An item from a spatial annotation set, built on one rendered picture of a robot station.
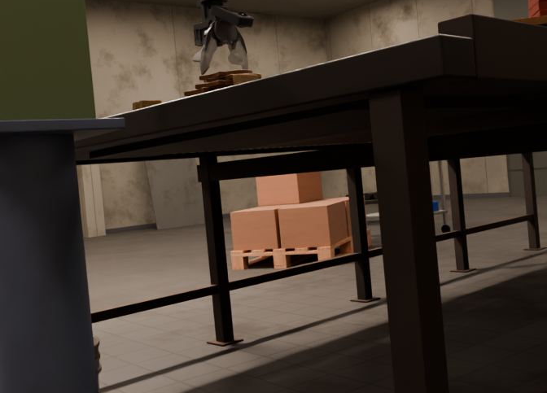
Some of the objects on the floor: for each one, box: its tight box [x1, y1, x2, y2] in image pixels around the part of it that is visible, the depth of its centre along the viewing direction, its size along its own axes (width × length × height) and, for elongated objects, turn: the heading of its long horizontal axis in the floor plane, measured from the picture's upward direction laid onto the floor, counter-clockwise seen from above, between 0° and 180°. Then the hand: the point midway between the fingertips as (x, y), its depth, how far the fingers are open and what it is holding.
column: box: [0, 118, 125, 393], centre depth 124 cm, size 38×38×87 cm
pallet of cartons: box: [230, 172, 371, 270], centre depth 594 cm, size 141×107×79 cm
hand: (227, 76), depth 168 cm, fingers open, 14 cm apart
